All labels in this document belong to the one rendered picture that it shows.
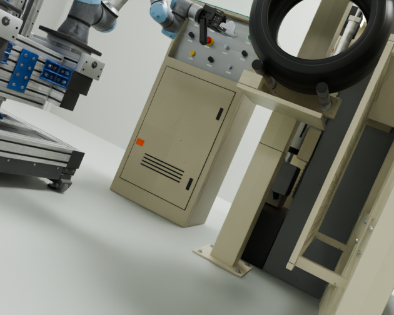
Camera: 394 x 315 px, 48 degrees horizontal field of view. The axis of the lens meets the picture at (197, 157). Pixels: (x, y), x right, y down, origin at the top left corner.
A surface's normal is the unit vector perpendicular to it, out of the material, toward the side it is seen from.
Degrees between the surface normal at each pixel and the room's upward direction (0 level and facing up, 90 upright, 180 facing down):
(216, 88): 90
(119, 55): 90
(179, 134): 90
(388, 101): 90
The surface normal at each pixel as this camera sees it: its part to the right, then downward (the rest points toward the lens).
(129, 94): -0.44, -0.14
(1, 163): 0.81, 0.37
